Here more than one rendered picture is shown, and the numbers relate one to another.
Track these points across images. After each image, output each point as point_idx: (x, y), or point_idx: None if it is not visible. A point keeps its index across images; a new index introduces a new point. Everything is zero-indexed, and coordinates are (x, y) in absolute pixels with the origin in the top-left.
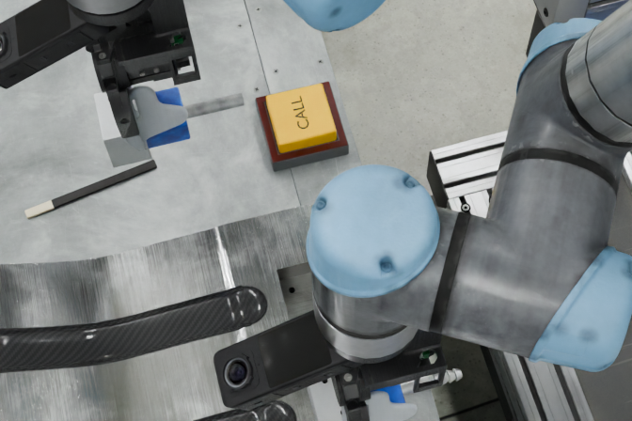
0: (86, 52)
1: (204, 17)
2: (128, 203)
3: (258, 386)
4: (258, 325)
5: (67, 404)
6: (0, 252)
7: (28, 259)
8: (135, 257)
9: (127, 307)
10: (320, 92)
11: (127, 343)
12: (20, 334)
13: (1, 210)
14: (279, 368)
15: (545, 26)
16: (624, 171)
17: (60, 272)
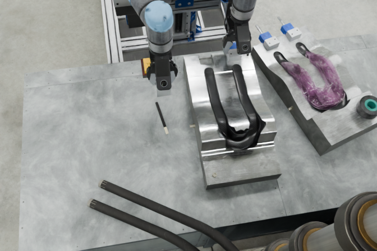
0: (116, 118)
1: (111, 88)
2: (166, 109)
3: (248, 43)
4: (214, 69)
5: (231, 107)
6: (177, 140)
7: (180, 133)
8: (193, 94)
9: (206, 97)
10: (146, 59)
11: (215, 98)
12: (215, 115)
13: (164, 140)
14: (246, 37)
15: (132, 14)
16: (126, 50)
17: (197, 109)
